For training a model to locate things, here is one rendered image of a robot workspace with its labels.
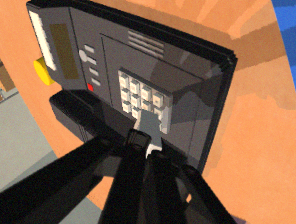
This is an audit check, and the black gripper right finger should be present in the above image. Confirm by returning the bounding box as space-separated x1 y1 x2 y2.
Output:
137 112 237 224

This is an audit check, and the black desk phone body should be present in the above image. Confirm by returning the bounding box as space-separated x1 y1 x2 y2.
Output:
26 0 238 175

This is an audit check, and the yellow short cylinder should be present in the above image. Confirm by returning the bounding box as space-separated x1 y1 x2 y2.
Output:
33 57 55 86

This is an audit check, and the pink sticky note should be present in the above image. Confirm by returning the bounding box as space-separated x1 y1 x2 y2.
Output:
231 215 247 224

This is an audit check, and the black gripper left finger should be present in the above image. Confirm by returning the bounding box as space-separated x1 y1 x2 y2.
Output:
0 108 152 224

